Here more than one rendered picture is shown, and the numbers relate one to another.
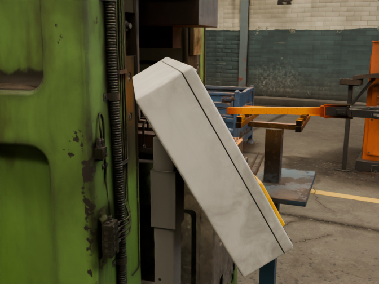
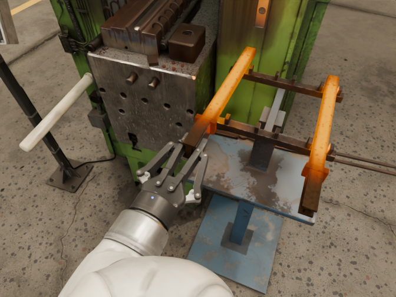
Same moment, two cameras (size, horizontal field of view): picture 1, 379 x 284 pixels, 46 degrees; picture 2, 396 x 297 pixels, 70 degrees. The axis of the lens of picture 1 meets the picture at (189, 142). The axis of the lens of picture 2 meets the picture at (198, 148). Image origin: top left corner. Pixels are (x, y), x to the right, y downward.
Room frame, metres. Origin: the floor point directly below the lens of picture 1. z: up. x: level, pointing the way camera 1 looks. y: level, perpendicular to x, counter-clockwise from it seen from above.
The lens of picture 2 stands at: (1.52, -0.87, 1.45)
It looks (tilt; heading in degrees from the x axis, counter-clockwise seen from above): 52 degrees down; 92
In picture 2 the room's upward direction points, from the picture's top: straight up
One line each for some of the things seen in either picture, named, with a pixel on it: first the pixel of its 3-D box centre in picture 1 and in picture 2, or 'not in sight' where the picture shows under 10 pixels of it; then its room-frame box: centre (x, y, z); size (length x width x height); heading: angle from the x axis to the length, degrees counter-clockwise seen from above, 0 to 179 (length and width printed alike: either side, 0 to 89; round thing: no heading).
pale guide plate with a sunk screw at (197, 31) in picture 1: (195, 29); not in sight; (1.61, -0.02, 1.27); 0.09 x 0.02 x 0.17; 163
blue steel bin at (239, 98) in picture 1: (198, 115); not in sight; (5.39, -0.11, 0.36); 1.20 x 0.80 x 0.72; 69
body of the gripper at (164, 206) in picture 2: not in sight; (160, 199); (1.45, -0.64, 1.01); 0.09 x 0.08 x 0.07; 68
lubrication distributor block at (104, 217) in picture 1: (110, 236); (69, 43); (0.95, 0.18, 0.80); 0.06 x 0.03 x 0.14; 163
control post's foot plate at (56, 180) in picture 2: not in sight; (67, 170); (0.71, 0.04, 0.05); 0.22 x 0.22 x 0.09; 73
